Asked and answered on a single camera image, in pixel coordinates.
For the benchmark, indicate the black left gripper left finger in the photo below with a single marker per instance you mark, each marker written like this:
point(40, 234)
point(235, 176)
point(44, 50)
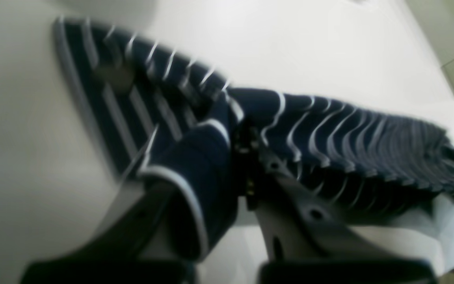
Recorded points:
point(137, 249)

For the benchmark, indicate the navy white striped t-shirt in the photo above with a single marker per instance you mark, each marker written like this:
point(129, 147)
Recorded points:
point(158, 114)

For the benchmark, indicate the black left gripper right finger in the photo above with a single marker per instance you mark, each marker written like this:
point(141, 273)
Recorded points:
point(307, 240)

